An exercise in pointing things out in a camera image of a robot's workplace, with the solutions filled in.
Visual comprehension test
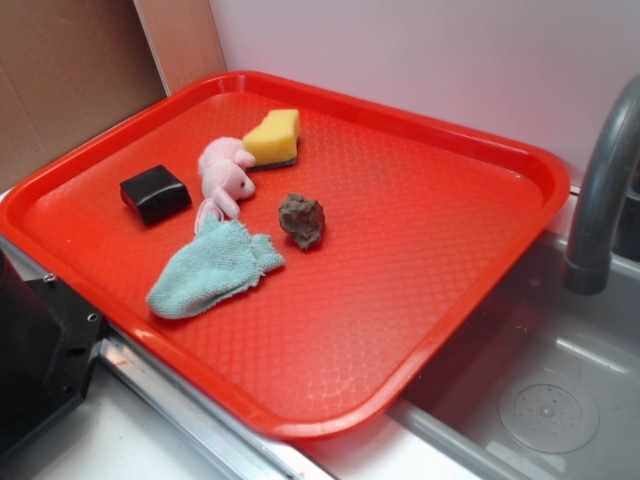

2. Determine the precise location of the pink plush mouse toy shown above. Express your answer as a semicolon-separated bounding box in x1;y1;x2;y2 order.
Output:
194;137;256;232

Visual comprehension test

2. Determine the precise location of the light blue cloth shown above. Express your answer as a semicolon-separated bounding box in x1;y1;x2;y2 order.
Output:
146;214;285;320

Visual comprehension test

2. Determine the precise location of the yellow sponge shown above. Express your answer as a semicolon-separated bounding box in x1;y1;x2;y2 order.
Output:
242;109;301;170

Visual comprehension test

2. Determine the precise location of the red plastic tray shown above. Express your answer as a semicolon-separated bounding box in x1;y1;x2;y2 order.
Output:
1;72;570;440

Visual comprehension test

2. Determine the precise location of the black rectangular block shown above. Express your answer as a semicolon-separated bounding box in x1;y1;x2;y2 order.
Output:
120;165;192;226

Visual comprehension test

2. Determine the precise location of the brown rock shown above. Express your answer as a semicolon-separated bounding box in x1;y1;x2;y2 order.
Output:
279;192;326;251

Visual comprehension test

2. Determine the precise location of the grey toy sink basin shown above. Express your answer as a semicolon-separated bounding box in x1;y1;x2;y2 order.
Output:
390;233;639;479

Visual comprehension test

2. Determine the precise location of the brown cardboard panel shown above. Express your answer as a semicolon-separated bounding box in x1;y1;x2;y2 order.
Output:
1;1;226;190

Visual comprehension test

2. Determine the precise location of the grey toy faucet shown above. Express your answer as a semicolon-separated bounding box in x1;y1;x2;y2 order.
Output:
562;76;639;295

